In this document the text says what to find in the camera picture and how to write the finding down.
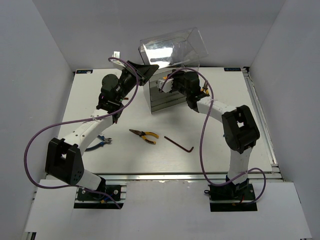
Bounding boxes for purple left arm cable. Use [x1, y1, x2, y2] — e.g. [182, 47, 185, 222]
[24, 57, 140, 210]

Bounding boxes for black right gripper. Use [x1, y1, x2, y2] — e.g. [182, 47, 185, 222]
[165, 68, 190, 98]

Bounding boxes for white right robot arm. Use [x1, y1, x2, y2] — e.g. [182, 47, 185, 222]
[157, 68, 260, 200]

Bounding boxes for blue label right corner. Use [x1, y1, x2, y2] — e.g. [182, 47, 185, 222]
[223, 67, 242, 72]

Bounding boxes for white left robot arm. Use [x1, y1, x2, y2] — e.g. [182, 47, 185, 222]
[45, 61, 159, 200]

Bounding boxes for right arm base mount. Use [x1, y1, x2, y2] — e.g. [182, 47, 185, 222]
[203, 183, 258, 213]

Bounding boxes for yellow needle-nose pliers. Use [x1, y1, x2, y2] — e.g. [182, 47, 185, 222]
[200, 83, 210, 98]

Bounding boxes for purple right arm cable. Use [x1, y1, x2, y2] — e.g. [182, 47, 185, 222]
[159, 68, 268, 204]

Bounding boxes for yellow long-nose pliers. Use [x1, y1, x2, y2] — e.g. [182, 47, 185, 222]
[129, 129, 159, 145]

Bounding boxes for blue cutters left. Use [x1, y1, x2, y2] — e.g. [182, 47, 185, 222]
[85, 135, 113, 152]

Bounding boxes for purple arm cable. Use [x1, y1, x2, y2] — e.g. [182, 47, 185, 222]
[159, 68, 268, 204]
[24, 57, 140, 210]

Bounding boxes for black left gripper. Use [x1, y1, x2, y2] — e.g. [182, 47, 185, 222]
[115, 60, 158, 103]

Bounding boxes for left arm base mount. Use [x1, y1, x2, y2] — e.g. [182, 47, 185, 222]
[73, 184, 127, 210]

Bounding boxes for clear plastic drawer organizer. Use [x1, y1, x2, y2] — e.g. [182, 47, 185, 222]
[138, 27, 208, 114]

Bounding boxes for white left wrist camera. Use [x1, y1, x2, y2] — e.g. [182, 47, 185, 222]
[110, 51, 125, 71]

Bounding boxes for blue label corner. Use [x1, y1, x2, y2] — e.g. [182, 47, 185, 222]
[75, 69, 93, 75]
[223, 67, 242, 72]

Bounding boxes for blue label left corner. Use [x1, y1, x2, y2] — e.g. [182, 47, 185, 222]
[75, 69, 93, 75]

